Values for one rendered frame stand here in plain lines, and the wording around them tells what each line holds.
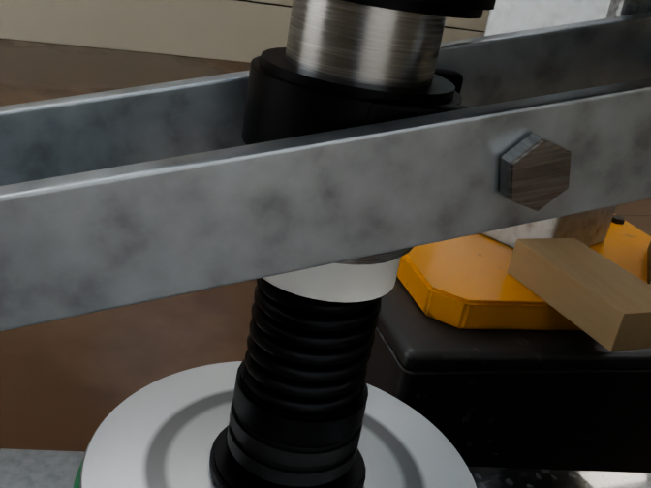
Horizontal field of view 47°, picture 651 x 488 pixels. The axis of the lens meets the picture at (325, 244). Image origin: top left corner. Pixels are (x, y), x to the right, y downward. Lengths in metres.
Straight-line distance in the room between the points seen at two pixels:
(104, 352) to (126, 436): 1.74
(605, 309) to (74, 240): 0.72
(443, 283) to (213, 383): 0.52
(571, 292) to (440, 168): 0.67
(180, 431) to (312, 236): 0.19
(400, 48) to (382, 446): 0.24
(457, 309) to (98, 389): 1.27
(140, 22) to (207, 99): 5.99
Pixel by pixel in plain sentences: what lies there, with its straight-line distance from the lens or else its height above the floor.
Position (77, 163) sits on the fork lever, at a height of 1.04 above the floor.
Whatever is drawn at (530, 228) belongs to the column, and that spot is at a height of 0.82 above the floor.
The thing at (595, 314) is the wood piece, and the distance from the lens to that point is 0.92.
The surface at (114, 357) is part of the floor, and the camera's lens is 2.15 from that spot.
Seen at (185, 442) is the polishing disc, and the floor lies 0.89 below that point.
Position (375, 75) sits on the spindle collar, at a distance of 0.30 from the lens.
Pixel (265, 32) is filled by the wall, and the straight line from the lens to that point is 6.58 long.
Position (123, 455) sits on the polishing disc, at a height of 0.89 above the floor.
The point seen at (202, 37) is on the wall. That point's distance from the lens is 6.46.
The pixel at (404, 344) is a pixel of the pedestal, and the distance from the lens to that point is 0.88.
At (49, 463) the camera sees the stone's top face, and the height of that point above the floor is 0.87.
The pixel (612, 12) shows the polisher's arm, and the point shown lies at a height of 1.14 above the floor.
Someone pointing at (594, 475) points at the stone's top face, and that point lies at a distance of 0.54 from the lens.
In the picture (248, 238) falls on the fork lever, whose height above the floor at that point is 1.05.
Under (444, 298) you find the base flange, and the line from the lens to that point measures 0.93.
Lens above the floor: 1.16
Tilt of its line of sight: 23 degrees down
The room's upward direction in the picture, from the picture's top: 10 degrees clockwise
